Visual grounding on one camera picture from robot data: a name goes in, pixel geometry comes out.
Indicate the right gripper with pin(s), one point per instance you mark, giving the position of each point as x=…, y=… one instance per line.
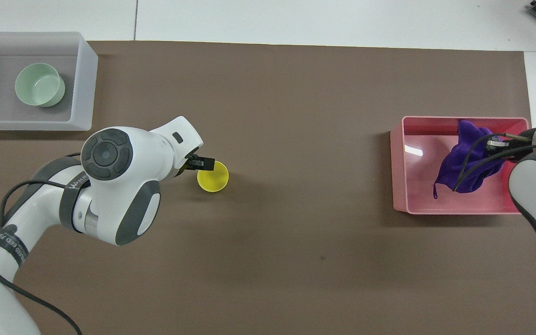
x=523, y=146

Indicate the yellow plastic cup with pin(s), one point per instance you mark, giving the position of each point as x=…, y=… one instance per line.
x=214, y=179

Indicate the purple cloth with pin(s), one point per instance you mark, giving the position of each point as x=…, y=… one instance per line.
x=463, y=160

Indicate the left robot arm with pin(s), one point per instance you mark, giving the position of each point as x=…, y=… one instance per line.
x=119, y=195

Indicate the pink plastic box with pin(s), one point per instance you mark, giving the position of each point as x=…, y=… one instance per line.
x=417, y=190

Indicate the translucent white plastic box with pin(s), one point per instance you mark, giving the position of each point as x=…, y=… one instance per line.
x=30, y=118

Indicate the pale green bowl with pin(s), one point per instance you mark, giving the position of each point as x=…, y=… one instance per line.
x=40, y=86

